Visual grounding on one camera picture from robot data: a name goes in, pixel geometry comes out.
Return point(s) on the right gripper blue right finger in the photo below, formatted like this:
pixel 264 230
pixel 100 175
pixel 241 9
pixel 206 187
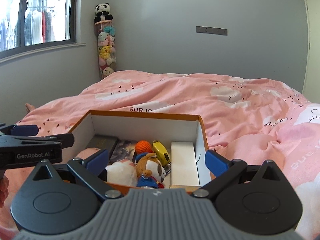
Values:
pixel 216 163

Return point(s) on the pink mini backpack pouch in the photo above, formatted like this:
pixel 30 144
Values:
pixel 84 154

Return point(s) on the dark grey gift box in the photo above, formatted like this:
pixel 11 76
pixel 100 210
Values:
pixel 103 142

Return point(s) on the yellow tape measure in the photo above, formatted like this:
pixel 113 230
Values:
pixel 161 152

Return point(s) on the hanging plush toy net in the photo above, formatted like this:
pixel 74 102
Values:
pixel 105 33

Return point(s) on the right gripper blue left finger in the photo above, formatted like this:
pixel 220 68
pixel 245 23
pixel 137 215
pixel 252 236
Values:
pixel 97 162

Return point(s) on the white rectangular box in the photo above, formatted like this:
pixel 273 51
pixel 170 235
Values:
pixel 183 164

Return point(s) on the orange cardboard storage box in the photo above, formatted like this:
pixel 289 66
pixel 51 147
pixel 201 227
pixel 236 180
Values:
pixel 138 126

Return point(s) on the grey wall socket strip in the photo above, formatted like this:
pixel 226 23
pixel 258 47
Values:
pixel 211 30

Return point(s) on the white wardrobe edge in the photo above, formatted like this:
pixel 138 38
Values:
pixel 311 82

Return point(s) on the orange knitted ball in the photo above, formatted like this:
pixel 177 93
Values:
pixel 143 146

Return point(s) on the panda plush toy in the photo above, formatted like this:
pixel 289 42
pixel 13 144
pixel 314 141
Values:
pixel 102 13

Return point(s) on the pink patterned duvet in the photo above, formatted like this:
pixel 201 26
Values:
pixel 249 119

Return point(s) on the brown fox plush blue outfit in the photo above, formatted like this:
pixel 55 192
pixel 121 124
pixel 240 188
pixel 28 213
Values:
pixel 150 172

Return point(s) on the white pink striped bunny plush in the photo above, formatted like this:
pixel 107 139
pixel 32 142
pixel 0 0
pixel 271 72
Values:
pixel 122 172

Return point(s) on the left hand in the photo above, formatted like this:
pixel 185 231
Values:
pixel 4 184

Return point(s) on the window with dark frame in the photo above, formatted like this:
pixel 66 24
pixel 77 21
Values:
pixel 29 26

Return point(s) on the dark illustrated card box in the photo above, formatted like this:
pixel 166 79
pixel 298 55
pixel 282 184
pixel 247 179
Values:
pixel 125 149

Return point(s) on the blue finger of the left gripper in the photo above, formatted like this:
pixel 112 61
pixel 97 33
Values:
pixel 24 130
pixel 66 139

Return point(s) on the bare foot on bed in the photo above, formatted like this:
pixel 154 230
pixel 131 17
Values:
pixel 29 107

